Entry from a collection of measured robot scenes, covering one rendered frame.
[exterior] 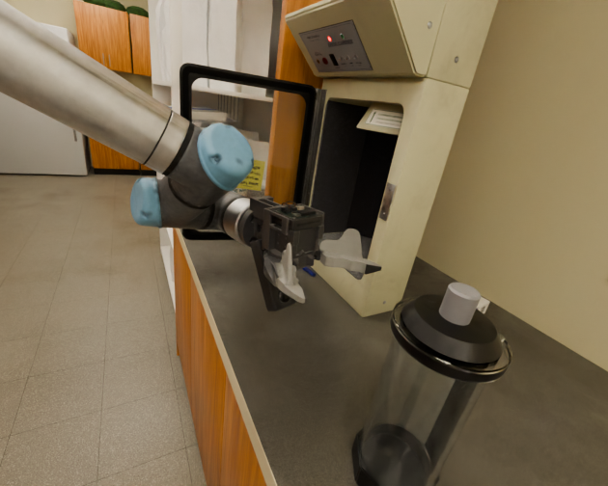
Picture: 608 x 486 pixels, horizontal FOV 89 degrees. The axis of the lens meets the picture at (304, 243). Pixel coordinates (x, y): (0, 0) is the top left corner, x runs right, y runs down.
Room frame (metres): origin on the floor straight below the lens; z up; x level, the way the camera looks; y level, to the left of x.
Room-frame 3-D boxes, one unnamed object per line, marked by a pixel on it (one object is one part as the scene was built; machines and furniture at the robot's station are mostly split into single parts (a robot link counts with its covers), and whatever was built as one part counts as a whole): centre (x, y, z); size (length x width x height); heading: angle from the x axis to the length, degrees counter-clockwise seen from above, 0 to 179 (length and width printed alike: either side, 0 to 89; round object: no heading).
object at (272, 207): (0.43, 0.04, 1.16); 0.12 x 0.08 x 0.09; 46
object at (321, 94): (0.82, 0.02, 1.19); 0.03 x 0.02 x 0.39; 31
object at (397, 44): (0.67, -0.02, 1.46); 0.32 x 0.11 x 0.10; 31
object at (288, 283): (0.33, 0.01, 1.16); 0.09 x 0.03 x 0.06; 10
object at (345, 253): (0.41, -0.07, 1.16); 0.09 x 0.03 x 0.06; 82
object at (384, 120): (0.73, -0.16, 1.34); 0.18 x 0.18 x 0.05
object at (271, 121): (0.76, 0.17, 1.19); 0.30 x 0.01 x 0.40; 112
